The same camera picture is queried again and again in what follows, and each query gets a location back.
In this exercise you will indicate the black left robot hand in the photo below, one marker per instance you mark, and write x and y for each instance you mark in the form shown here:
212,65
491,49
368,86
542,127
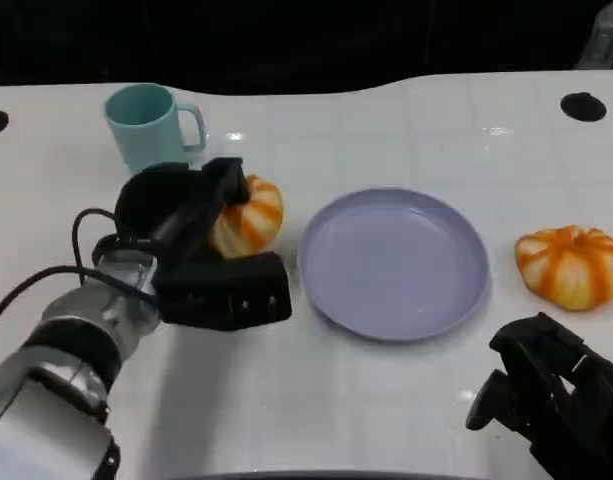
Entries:
226,295

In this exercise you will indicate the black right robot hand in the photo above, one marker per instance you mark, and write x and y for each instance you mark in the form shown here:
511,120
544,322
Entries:
571,400

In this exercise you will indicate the orange white toy bread roll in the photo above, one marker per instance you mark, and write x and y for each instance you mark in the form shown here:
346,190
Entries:
251,220
571,270

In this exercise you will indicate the lilac plate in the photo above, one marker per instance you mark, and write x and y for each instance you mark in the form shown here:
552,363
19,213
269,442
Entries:
393,265

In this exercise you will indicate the pale green mug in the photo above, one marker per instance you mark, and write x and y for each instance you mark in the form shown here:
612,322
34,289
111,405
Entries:
146,125

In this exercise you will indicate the grey background equipment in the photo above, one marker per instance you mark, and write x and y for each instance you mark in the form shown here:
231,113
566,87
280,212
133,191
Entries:
606,35

